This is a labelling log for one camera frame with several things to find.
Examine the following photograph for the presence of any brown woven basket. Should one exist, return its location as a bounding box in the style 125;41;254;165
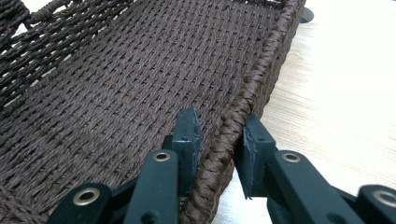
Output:
0;0;308;224

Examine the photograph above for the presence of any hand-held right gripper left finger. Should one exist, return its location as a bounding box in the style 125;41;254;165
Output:
162;106;203;198

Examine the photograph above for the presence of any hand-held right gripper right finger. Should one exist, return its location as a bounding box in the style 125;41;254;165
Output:
233;113;278;201

